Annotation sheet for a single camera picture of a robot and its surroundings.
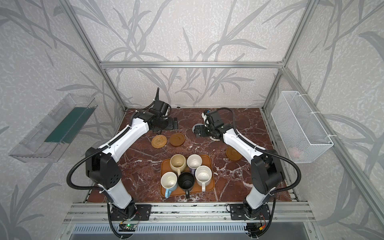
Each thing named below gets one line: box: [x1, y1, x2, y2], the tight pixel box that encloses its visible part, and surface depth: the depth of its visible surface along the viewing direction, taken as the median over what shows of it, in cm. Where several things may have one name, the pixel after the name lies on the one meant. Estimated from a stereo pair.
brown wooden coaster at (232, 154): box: [226, 145, 243, 161], surface depth 96 cm
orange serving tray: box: [160, 154, 215, 198], surface depth 82 cm
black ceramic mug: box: [178, 172, 196, 199], surface depth 79 cm
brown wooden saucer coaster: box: [169, 132, 186, 147], surface depth 104 cm
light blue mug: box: [160, 171, 178, 199], surface depth 78 cm
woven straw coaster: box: [151, 134, 167, 149], surface depth 103 cm
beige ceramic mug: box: [169, 153, 187, 177], surface depth 84 cm
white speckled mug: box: [195, 165, 213, 192], surface depth 80 cm
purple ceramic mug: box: [186, 153, 203, 175], surface depth 86 cm
